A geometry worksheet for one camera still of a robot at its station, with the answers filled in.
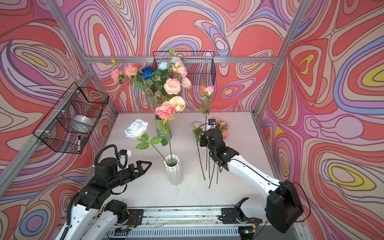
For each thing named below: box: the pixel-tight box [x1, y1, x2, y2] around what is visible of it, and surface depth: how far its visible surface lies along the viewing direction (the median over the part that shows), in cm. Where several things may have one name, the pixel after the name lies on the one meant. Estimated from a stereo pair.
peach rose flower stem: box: [161, 96, 186, 113], surface depth 67 cm
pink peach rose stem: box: [163, 59, 193, 95], surface depth 69 cm
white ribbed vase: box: [164, 154, 184, 186], surface depth 71 cm
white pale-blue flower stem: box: [158, 48, 180, 91], surface depth 73 cm
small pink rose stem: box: [198, 86, 214, 131], surface depth 80 cm
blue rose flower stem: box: [140, 66, 158, 113], surface depth 73 cm
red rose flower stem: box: [155, 105, 176, 163], surface depth 61 cm
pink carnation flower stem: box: [110, 59, 157, 103], surface depth 78 cm
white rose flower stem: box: [124, 119, 168, 165], surface depth 55 cm
